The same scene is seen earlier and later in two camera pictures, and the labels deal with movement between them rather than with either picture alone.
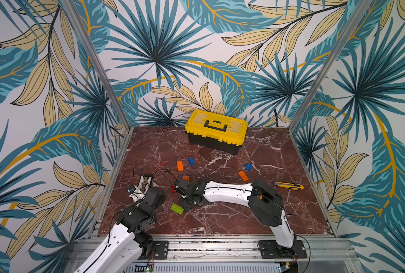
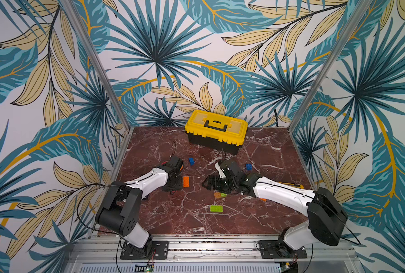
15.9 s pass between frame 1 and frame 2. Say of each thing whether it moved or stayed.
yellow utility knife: stayed
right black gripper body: moved
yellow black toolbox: stayed
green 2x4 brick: moved
